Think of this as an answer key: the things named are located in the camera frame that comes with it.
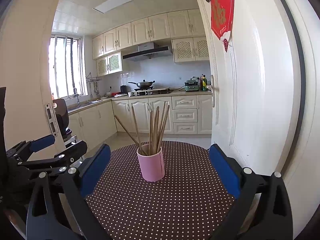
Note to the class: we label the door lock strike plate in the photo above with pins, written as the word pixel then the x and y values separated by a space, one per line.
pixel 52 121

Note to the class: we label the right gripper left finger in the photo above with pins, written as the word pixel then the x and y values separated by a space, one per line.
pixel 46 218

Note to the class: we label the lower kitchen cabinets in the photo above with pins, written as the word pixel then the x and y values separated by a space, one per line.
pixel 188 117

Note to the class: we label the gas stove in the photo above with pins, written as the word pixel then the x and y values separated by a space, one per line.
pixel 149 91

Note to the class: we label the silver door handle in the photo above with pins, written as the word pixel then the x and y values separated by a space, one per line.
pixel 213 89

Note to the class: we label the kitchen cabinets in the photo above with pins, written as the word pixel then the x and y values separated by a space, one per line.
pixel 188 117
pixel 182 30

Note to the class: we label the green yellow bottle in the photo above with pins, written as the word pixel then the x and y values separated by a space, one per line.
pixel 203 84

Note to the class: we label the black wok on stove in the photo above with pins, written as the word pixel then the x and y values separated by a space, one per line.
pixel 144 84

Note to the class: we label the red fu paper decoration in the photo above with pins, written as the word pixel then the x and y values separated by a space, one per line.
pixel 222 14

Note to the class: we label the wooden chopstick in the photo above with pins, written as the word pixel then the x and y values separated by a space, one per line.
pixel 137 142
pixel 157 110
pixel 163 127
pixel 150 133
pixel 137 132
pixel 163 118
pixel 159 131
pixel 154 130

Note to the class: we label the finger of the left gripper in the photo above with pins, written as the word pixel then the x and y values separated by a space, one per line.
pixel 23 150
pixel 64 158

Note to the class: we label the black air fryer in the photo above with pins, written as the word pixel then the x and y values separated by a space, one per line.
pixel 62 117

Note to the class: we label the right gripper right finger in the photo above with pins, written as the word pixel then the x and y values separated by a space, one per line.
pixel 262 207

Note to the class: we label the kitchen window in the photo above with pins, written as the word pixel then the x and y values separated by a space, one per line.
pixel 66 67

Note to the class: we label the green electric cooker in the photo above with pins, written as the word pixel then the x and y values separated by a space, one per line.
pixel 191 85

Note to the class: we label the brown polka dot tablecloth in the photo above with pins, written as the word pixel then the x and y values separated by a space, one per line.
pixel 190 202

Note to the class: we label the wall utensil rack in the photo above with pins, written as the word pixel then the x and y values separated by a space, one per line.
pixel 93 83

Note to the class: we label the black kettle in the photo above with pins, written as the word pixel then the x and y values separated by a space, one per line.
pixel 123 89

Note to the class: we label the ceiling light panel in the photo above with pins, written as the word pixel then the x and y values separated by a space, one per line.
pixel 110 5

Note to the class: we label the kitchen faucet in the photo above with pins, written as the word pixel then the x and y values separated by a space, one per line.
pixel 76 95

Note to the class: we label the white door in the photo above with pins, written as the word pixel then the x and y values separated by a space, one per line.
pixel 258 82

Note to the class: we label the range hood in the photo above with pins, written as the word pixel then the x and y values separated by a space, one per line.
pixel 148 51

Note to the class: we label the metal shelf rack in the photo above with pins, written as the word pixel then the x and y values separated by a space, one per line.
pixel 70 142

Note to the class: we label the upper kitchen cabinets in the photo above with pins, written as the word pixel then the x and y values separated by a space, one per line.
pixel 182 30

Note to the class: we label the pink cylindrical utensil holder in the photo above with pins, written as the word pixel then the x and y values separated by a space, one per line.
pixel 151 166

